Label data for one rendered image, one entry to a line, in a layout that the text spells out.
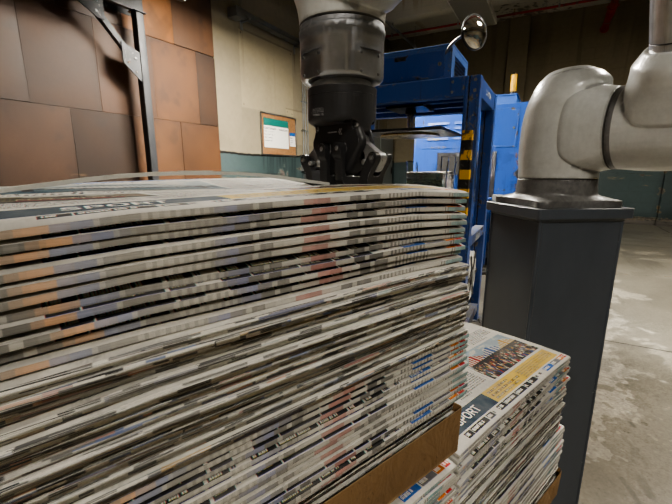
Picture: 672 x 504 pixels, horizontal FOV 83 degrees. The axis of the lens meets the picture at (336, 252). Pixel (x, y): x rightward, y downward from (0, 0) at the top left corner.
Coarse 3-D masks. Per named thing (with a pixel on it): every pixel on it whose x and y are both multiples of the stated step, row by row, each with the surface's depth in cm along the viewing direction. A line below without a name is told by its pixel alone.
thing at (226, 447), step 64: (128, 192) 26; (192, 192) 25; (256, 192) 22; (320, 192) 21; (384, 192) 23; (448, 192) 26; (0, 256) 12; (64, 256) 14; (128, 256) 14; (192, 256) 16; (256, 256) 18; (320, 256) 20; (384, 256) 24; (448, 256) 29; (0, 320) 12; (64, 320) 13; (128, 320) 15; (192, 320) 16; (256, 320) 18; (320, 320) 21; (384, 320) 23; (448, 320) 28; (0, 384) 13; (64, 384) 13; (128, 384) 15; (192, 384) 16; (256, 384) 18; (320, 384) 21; (384, 384) 25; (448, 384) 30; (0, 448) 12; (64, 448) 14; (128, 448) 15; (192, 448) 17; (256, 448) 19; (320, 448) 22; (384, 448) 27
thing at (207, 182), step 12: (144, 180) 47; (156, 180) 47; (168, 180) 44; (180, 180) 43; (192, 180) 43; (204, 180) 43; (216, 180) 44; (228, 180) 44; (240, 180) 45; (252, 180) 45; (264, 180) 46; (276, 180) 46; (288, 180) 47
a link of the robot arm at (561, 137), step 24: (552, 72) 77; (576, 72) 72; (600, 72) 72; (552, 96) 74; (576, 96) 71; (600, 96) 69; (528, 120) 79; (552, 120) 74; (576, 120) 71; (600, 120) 68; (528, 144) 79; (552, 144) 75; (576, 144) 72; (600, 144) 69; (528, 168) 80; (552, 168) 76; (576, 168) 75; (600, 168) 73
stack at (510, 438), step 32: (480, 352) 52; (512, 352) 52; (544, 352) 52; (480, 384) 44; (512, 384) 44; (544, 384) 46; (480, 416) 38; (512, 416) 41; (544, 416) 47; (480, 448) 36; (512, 448) 42; (544, 448) 50; (448, 480) 32; (480, 480) 37; (512, 480) 44; (544, 480) 52
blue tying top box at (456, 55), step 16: (416, 48) 215; (432, 48) 211; (384, 64) 225; (400, 64) 220; (416, 64) 216; (432, 64) 212; (448, 64) 208; (464, 64) 234; (384, 80) 227; (400, 80) 222; (416, 80) 218
